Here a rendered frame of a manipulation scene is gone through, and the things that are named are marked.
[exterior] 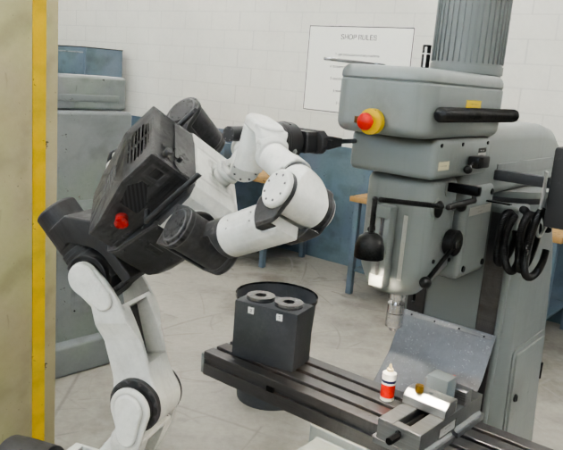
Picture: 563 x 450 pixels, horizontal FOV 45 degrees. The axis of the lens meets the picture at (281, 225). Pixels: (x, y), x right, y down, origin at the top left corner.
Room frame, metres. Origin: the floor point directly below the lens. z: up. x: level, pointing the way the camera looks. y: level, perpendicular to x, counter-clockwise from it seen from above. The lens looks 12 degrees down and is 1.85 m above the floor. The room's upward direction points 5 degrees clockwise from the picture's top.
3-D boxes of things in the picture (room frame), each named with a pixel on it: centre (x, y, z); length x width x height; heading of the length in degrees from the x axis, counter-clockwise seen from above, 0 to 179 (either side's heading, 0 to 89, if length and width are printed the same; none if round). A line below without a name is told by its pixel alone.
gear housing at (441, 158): (1.82, -0.36, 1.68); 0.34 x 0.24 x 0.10; 142
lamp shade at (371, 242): (1.60, -0.22, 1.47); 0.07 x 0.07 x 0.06
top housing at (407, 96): (1.80, -0.34, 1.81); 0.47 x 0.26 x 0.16; 142
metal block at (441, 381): (1.69, -0.45, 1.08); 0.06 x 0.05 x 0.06; 50
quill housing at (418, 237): (1.79, -0.33, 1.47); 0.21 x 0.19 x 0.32; 52
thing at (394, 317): (1.79, -0.33, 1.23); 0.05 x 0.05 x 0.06
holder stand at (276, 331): (2.05, 0.00, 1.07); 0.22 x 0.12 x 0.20; 63
